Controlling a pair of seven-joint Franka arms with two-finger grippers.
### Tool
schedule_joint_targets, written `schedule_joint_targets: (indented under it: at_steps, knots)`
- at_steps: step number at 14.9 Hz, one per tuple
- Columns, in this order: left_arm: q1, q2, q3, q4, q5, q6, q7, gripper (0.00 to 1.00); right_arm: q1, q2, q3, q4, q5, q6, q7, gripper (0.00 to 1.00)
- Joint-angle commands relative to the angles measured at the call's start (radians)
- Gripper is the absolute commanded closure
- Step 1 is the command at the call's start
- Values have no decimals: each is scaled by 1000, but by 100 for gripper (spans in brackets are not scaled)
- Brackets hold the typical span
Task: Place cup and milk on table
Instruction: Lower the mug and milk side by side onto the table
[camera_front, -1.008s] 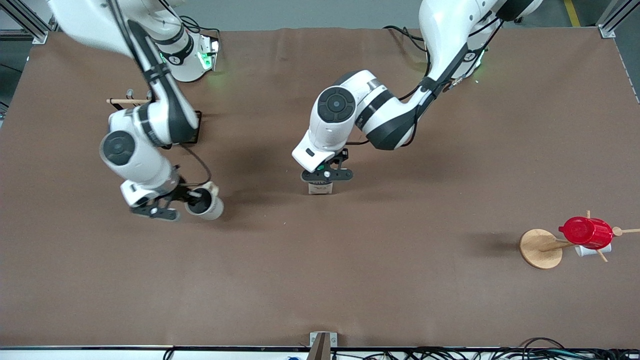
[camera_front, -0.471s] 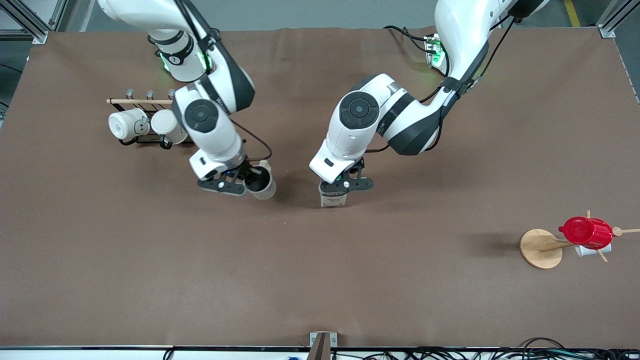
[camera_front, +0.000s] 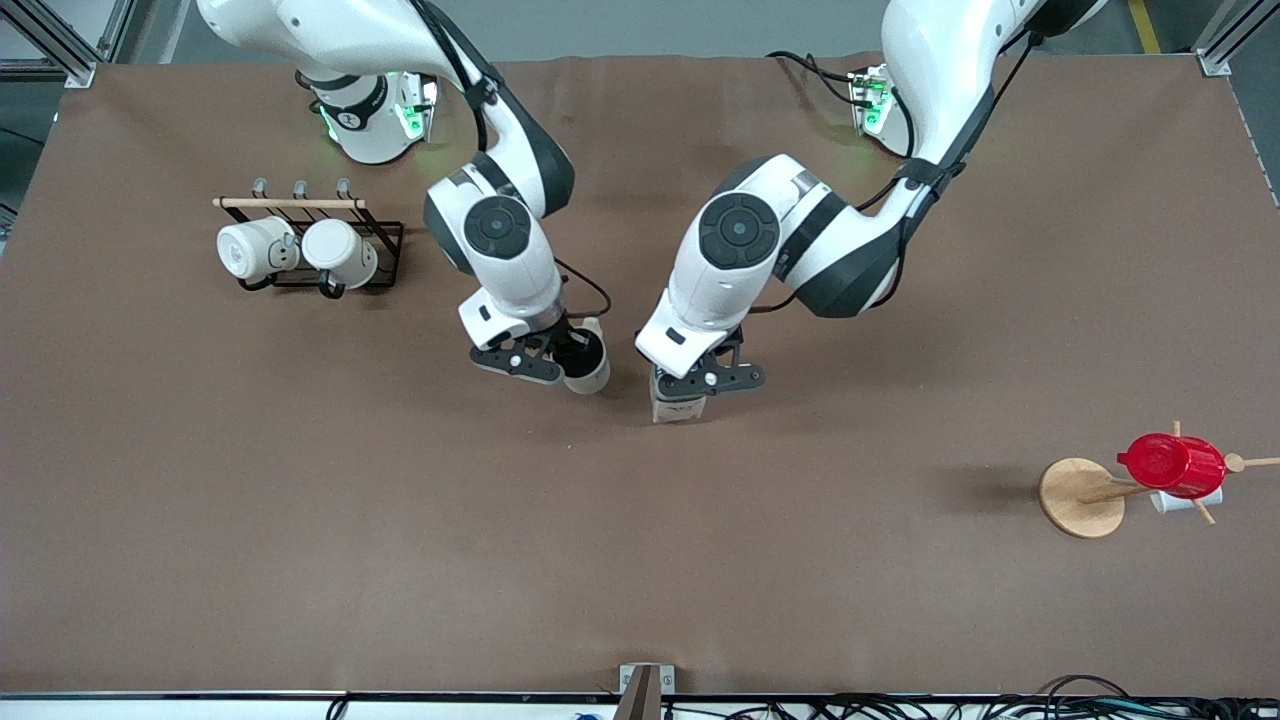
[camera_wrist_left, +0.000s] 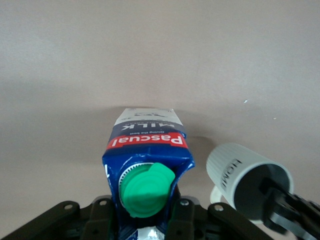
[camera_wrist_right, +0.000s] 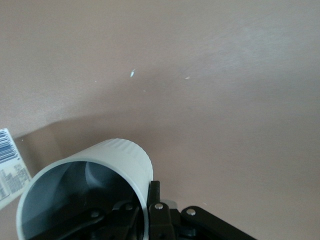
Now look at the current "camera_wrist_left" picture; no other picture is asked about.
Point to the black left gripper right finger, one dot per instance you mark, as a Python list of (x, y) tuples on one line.
[(225, 225)]

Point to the grey ribbed mug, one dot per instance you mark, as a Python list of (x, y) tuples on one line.
[(225, 162)]

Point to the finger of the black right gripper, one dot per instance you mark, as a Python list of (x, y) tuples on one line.
[(287, 200), (280, 221)]

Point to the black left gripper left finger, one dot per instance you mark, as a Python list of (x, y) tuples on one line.
[(62, 220)]

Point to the blue milk carton green cap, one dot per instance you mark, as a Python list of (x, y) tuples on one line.
[(147, 142)]

